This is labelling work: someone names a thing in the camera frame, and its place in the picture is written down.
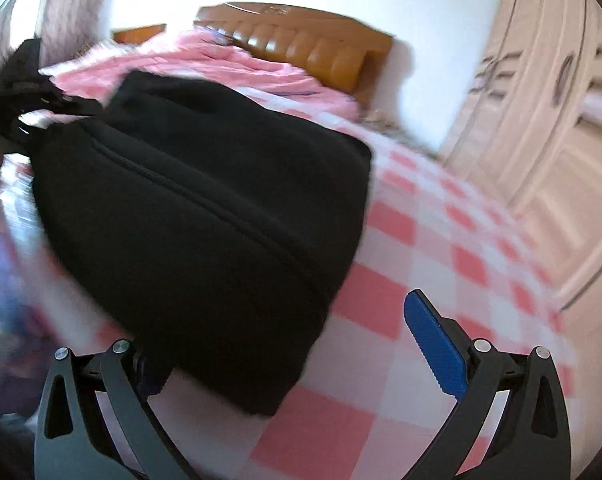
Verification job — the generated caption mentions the black pants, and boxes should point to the black pants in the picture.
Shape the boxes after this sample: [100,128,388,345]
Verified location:
[30,70,371,416]

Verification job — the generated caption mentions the pink crumpled quilt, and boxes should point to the pink crumpled quilt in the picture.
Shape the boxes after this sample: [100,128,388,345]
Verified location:
[40,26,359,122]

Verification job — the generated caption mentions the pink checkered bed sheet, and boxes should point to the pink checkered bed sheet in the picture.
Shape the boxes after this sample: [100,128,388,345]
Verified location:
[0,72,571,479]

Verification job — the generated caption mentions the brown wooden nightstand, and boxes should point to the brown wooden nightstand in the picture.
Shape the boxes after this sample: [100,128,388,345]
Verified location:
[111,24,167,46]

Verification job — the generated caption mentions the pink wooden wardrobe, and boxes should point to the pink wooden wardrobe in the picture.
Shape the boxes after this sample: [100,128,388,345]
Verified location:
[440,0,602,478]

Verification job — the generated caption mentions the brown padded wooden headboard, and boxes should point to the brown padded wooden headboard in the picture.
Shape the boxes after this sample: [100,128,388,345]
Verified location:
[195,2,393,108]

